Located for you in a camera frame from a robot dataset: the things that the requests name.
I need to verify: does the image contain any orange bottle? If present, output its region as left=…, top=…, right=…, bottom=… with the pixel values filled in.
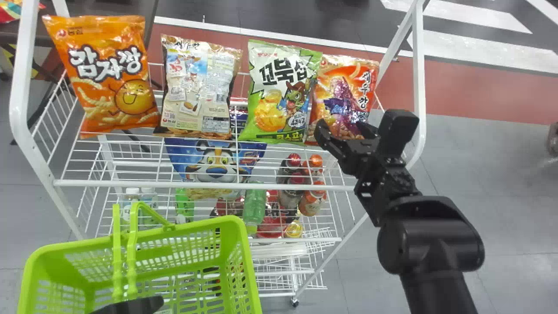
left=298, top=181, right=328, bottom=218

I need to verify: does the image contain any beige snack packet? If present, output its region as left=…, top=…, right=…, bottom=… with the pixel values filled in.
left=154, top=34, right=243, bottom=140

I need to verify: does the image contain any green basket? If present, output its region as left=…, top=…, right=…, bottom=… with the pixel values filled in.
left=17, top=201, right=263, bottom=314

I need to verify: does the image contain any green snack packet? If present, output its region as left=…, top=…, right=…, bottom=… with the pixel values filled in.
left=238, top=39, right=323, bottom=145

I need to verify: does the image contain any small green bottle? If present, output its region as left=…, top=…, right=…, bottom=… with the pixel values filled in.
left=175, top=188, right=195, bottom=223

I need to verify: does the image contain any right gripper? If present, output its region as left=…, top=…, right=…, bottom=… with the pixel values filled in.
left=313, top=118, right=389, bottom=176

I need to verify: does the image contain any white wire rack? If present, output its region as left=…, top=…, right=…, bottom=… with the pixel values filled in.
left=9, top=0, right=428, bottom=308

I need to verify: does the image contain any blue cereal bag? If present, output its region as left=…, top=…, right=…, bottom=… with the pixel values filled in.
left=164, top=137, right=268, bottom=201

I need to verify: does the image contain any yellow can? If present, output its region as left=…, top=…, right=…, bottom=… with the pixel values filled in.
left=285, top=220, right=304, bottom=239

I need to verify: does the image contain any orange snack packet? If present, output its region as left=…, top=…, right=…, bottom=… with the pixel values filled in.
left=42, top=15, right=161, bottom=139

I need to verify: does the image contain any red snack packet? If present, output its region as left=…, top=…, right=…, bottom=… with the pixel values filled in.
left=304, top=55, right=380, bottom=147

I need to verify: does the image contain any clear bottle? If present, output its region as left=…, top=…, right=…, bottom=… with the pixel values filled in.
left=119, top=187, right=140, bottom=224
left=139, top=187, right=160, bottom=225

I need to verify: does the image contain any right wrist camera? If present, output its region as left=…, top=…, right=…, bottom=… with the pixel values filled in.
left=377, top=109, right=420, bottom=158

